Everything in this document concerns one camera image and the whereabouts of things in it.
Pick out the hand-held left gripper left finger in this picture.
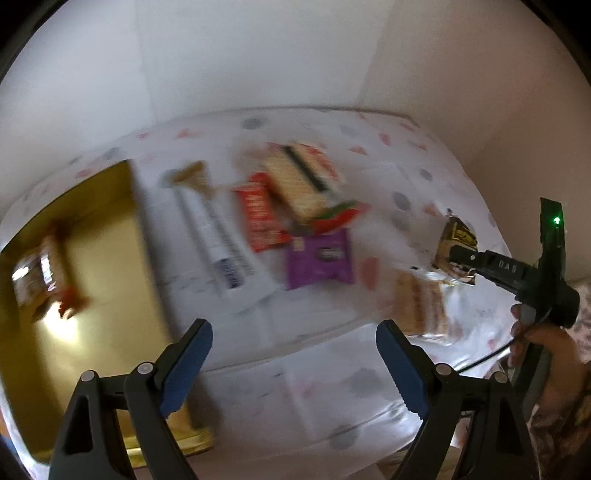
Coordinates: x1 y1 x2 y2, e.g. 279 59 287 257
48 318 214 480

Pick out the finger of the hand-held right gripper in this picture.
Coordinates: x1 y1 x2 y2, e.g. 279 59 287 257
450 246 532 296

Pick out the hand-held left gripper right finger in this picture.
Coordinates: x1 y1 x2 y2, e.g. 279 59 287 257
375 320 543 480

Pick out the gold and black snack packet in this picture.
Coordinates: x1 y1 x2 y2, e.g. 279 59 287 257
431 210 479 287

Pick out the tan sandwich cracker packet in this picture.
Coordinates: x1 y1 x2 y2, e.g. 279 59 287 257
392 270 457 341

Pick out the gold metal tin box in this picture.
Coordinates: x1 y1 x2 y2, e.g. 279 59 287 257
0 159 218 467

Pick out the long white snack packet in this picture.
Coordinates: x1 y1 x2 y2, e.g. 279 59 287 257
159 161 278 303

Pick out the purple snack packet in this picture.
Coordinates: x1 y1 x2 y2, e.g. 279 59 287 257
284 228 356 291

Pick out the red snack packet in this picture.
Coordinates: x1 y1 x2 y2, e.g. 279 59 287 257
233 173 291 253

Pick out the clear square cracker packet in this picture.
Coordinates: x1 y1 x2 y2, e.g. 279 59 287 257
259 143 370 234

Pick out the person's right hand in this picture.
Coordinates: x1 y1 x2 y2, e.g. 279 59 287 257
508 304 586 408

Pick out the white polka dot tablecloth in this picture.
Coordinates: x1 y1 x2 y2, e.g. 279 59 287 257
0 106 515 467

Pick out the red striped biscuit packet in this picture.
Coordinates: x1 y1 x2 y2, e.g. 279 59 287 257
37 224 90 319

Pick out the clear nut snack packet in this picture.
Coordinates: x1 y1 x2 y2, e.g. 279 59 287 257
11 247 51 321

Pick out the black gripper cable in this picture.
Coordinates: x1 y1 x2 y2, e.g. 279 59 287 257
455 337 515 374

